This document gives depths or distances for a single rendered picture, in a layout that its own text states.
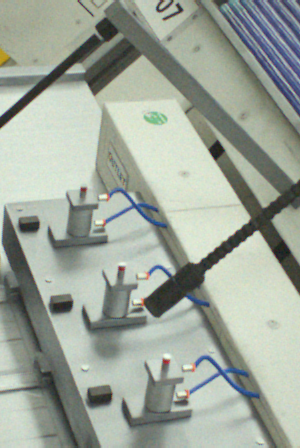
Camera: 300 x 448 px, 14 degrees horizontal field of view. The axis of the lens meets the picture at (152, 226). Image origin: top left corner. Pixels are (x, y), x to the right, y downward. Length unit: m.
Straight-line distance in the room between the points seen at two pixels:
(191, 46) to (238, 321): 0.41
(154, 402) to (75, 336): 0.11
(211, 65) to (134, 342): 0.39
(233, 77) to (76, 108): 0.22
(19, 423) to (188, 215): 0.25
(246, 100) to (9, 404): 0.40
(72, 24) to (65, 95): 0.92
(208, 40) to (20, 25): 1.02
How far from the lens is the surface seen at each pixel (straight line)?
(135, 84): 3.86
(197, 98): 1.01
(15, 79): 1.44
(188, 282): 0.86
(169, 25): 1.38
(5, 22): 2.31
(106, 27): 0.95
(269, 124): 1.20
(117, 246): 1.11
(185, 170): 1.19
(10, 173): 1.29
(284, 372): 0.99
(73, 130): 1.37
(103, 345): 1.01
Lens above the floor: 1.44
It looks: 11 degrees down
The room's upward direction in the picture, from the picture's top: 50 degrees clockwise
